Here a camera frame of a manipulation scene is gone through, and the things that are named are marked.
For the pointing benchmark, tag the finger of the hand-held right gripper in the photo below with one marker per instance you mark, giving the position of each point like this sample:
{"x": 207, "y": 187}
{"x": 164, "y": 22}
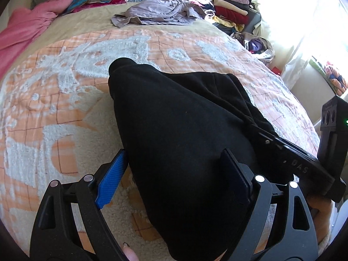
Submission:
{"x": 267, "y": 138}

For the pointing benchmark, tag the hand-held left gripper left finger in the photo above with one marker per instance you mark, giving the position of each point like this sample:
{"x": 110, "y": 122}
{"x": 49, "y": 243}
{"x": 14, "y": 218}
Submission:
{"x": 111, "y": 182}

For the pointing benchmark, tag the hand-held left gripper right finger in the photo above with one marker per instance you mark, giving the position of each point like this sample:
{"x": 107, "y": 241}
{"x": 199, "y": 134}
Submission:
{"x": 233, "y": 174}

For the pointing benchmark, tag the black sweater with orange patches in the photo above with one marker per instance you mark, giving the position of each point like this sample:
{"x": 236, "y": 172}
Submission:
{"x": 176, "y": 141}

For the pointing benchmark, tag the pile of folded clothes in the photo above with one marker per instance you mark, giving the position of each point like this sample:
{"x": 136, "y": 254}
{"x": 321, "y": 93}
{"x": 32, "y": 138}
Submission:
{"x": 217, "y": 2}

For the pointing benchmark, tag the person's left hand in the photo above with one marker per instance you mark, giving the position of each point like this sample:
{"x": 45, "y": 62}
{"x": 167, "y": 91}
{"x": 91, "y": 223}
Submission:
{"x": 130, "y": 252}

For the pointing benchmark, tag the colourful printed cushion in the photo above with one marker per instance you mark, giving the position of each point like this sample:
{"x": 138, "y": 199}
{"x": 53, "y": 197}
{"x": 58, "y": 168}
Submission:
{"x": 337, "y": 77}

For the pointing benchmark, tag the small red box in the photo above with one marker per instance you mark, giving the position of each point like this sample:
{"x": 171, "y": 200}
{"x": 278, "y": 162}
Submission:
{"x": 277, "y": 70}

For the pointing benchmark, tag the green cloth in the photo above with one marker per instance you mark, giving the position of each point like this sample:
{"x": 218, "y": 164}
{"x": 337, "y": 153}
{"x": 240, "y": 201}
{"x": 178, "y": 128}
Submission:
{"x": 316, "y": 64}

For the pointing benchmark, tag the shiny silver bag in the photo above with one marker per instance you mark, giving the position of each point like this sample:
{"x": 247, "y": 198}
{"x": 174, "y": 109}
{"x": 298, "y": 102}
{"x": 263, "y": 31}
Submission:
{"x": 255, "y": 45}

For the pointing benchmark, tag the orange and white fleece blanket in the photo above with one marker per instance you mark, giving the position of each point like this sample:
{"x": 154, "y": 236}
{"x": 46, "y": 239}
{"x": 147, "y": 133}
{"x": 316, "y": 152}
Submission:
{"x": 68, "y": 87}

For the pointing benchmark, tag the white curtain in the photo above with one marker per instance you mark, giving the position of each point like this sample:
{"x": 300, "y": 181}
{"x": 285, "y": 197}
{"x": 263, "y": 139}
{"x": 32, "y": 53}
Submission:
{"x": 299, "y": 13}

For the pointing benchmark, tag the bed with beige sheet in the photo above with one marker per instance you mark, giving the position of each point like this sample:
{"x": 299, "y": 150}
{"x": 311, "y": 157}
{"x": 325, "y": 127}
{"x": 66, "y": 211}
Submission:
{"x": 81, "y": 23}

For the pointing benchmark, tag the crumpled lilac garment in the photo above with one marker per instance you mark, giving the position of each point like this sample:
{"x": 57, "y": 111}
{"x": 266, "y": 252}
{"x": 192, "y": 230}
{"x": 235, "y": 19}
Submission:
{"x": 160, "y": 12}

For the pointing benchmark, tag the pink blanket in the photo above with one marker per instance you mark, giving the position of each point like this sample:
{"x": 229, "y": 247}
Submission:
{"x": 24, "y": 24}

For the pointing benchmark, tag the dark red cloth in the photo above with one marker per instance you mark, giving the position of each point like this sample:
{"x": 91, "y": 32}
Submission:
{"x": 111, "y": 1}

